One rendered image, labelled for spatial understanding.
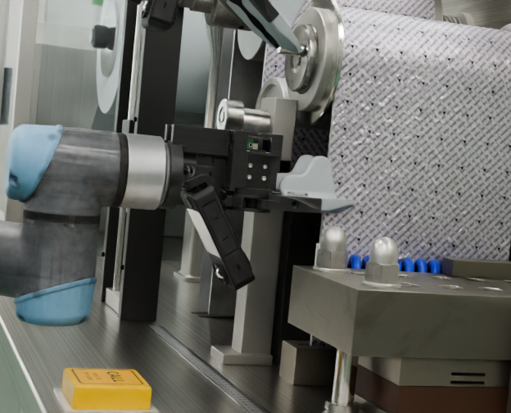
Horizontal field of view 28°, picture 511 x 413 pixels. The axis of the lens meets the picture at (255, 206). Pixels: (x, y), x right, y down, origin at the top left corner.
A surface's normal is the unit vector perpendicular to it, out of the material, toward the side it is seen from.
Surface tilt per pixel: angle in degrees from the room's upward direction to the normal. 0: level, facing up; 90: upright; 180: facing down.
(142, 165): 79
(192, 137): 90
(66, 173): 92
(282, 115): 90
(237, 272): 91
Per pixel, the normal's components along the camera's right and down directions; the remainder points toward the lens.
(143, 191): 0.24, 0.54
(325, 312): -0.94, -0.07
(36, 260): -0.33, 0.02
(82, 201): 0.66, 0.10
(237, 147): 0.32, 0.08
